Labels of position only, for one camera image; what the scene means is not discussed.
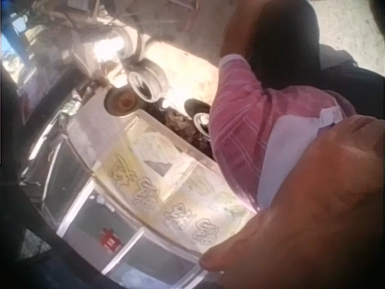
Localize black round wheel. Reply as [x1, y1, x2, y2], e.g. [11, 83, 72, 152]
[183, 98, 212, 120]

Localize red paper decoration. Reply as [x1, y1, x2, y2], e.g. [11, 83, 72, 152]
[98, 228, 123, 251]

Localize heap of dark scrap parts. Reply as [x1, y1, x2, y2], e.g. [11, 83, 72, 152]
[149, 101, 215, 157]

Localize person's legs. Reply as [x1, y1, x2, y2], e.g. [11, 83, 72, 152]
[249, 0, 385, 121]

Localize shiny metal rim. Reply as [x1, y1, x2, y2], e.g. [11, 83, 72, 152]
[192, 112, 212, 137]

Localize grey tyre on rim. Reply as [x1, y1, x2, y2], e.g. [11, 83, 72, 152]
[127, 58, 170, 102]

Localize cluttered stall with blue frame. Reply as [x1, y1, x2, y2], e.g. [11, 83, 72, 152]
[0, 11, 91, 121]

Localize rusty round metal disc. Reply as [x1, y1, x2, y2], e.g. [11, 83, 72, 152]
[102, 86, 143, 117]

